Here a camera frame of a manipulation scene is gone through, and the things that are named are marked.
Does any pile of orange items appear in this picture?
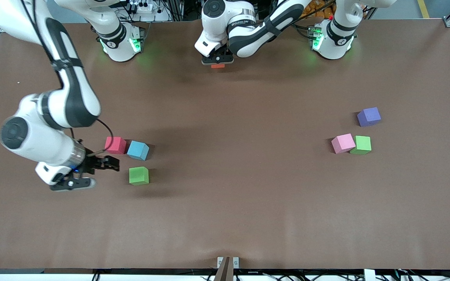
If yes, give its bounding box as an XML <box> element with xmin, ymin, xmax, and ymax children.
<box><xmin>301</xmin><ymin>0</ymin><xmax>336</xmax><ymax>20</ymax></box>

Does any blue foam cube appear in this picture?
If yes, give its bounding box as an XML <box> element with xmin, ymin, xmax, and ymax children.
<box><xmin>127</xmin><ymin>141</ymin><xmax>150</xmax><ymax>161</ymax></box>

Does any pink foam cube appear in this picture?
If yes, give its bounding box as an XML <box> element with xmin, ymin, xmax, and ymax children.
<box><xmin>331</xmin><ymin>133</ymin><xmax>356</xmax><ymax>154</ymax></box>

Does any red foam cube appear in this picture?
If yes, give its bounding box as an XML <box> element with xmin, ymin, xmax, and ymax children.
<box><xmin>104</xmin><ymin>137</ymin><xmax>127</xmax><ymax>155</ymax></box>

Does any green foam cube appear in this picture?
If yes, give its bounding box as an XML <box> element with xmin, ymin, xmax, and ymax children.
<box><xmin>350</xmin><ymin>136</ymin><xmax>372</xmax><ymax>155</ymax></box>
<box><xmin>129</xmin><ymin>167</ymin><xmax>150</xmax><ymax>185</ymax></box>

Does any white power strip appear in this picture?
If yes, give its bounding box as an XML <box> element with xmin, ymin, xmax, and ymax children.
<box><xmin>130</xmin><ymin>1</ymin><xmax>156</xmax><ymax>14</ymax></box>

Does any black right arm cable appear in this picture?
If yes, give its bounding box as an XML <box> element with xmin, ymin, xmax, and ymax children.
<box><xmin>65</xmin><ymin>118</ymin><xmax>114</xmax><ymax>157</ymax></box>

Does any purple foam cube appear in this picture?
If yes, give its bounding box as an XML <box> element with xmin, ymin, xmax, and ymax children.
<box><xmin>357</xmin><ymin>107</ymin><xmax>381</xmax><ymax>127</ymax></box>

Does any brown camera mount post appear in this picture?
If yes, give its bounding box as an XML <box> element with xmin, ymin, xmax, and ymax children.
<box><xmin>217</xmin><ymin>256</ymin><xmax>239</xmax><ymax>281</ymax></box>

